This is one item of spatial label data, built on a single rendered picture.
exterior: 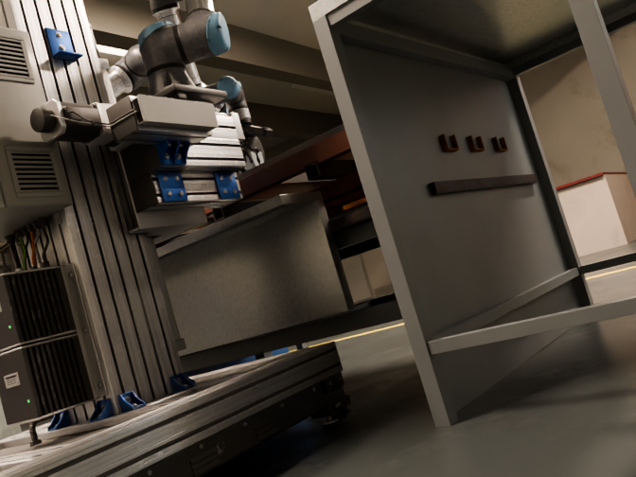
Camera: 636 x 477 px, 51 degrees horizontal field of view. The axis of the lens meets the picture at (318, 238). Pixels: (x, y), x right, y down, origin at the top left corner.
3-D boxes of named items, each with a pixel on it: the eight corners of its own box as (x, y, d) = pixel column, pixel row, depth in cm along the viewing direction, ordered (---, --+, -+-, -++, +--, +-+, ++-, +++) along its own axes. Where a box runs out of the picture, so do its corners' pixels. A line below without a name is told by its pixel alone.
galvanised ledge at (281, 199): (94, 294, 284) (92, 287, 284) (323, 200, 207) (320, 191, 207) (51, 302, 268) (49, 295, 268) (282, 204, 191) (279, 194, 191)
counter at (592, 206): (652, 228, 854) (633, 171, 861) (627, 244, 662) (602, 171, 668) (595, 243, 893) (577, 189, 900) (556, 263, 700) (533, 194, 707)
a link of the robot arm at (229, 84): (209, 101, 230) (216, 110, 241) (240, 92, 230) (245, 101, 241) (203, 80, 231) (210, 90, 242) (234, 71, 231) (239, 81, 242)
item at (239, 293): (114, 373, 281) (94, 294, 284) (355, 308, 204) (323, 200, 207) (107, 376, 278) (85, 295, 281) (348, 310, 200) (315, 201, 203)
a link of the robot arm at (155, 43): (152, 82, 203) (141, 42, 204) (194, 70, 203) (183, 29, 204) (140, 70, 191) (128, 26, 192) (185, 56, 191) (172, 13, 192)
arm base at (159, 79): (173, 89, 186) (164, 56, 186) (138, 110, 194) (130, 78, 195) (209, 94, 198) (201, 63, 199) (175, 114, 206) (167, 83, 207)
